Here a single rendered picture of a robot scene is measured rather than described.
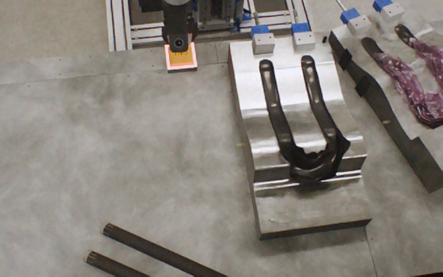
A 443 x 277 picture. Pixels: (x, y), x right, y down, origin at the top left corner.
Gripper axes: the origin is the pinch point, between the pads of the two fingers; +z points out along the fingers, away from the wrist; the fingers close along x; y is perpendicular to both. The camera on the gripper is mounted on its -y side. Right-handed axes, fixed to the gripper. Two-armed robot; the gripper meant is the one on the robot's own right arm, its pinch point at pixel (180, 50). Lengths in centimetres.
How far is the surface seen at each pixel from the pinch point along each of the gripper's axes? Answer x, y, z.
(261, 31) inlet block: -21.0, -0.9, -6.2
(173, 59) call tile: 2.0, -1.8, 1.2
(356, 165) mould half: -37, -40, -5
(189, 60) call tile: -2.1, -2.5, 1.2
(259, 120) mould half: -16.3, -25.5, -4.9
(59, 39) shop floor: 50, 71, 84
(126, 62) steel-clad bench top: 14.8, 0.8, 4.5
